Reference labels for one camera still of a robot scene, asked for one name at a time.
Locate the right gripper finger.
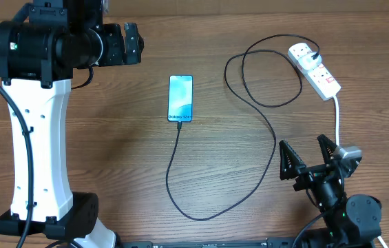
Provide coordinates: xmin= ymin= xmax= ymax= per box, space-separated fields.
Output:
xmin=279 ymin=140 xmax=306 ymax=180
xmin=317 ymin=134 xmax=338 ymax=164

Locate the Samsung Galaxy smartphone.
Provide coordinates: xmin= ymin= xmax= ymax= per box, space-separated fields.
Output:
xmin=167 ymin=75 xmax=193 ymax=122

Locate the white power strip cord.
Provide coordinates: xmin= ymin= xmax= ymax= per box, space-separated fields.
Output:
xmin=332 ymin=96 xmax=389 ymax=248

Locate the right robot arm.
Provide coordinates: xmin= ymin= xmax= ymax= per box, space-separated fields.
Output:
xmin=279 ymin=134 xmax=382 ymax=247

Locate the white charger plug adapter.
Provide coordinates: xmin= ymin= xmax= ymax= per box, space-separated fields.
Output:
xmin=298 ymin=53 xmax=322 ymax=71

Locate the white power strip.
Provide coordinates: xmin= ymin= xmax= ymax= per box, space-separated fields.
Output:
xmin=288 ymin=43 xmax=341 ymax=101

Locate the black USB charging cable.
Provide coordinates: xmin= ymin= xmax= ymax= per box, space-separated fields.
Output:
xmin=165 ymin=34 xmax=321 ymax=222

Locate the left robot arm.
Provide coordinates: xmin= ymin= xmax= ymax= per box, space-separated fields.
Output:
xmin=0 ymin=0 xmax=144 ymax=247

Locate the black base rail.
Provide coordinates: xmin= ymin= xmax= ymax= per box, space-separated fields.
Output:
xmin=116 ymin=238 xmax=294 ymax=248

